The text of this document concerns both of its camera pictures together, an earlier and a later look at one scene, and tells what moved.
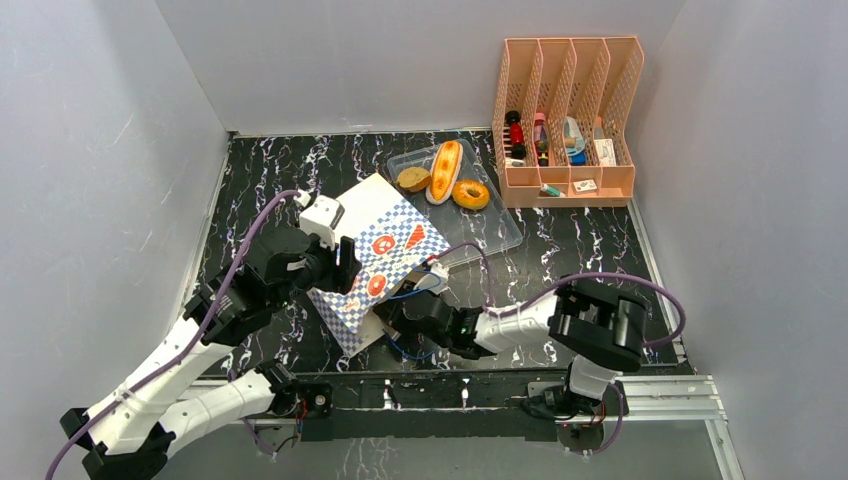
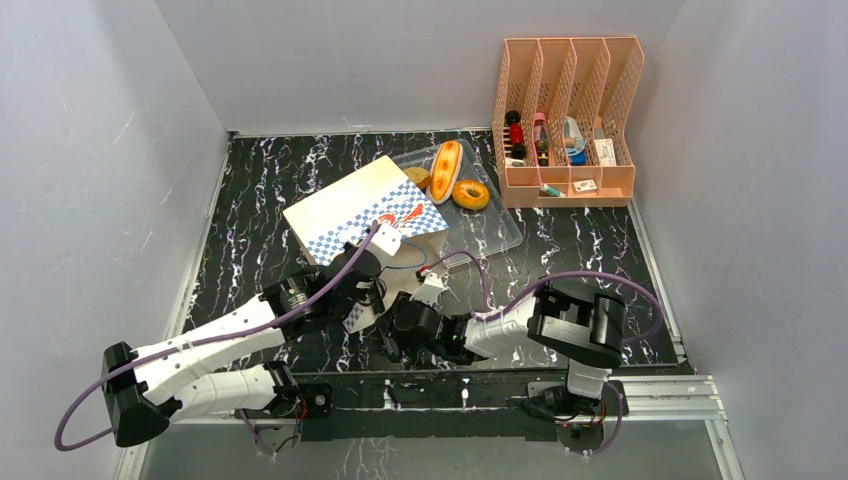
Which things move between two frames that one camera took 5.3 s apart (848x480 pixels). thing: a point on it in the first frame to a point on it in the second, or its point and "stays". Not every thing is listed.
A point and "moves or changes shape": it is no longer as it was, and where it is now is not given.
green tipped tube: x=545 y=188 stays
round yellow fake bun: x=470 y=194 stays
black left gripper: x=341 y=270 to x=365 y=296
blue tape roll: x=574 y=142 stays
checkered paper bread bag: x=394 y=245 moves or changes shape
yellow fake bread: x=446 y=164 stays
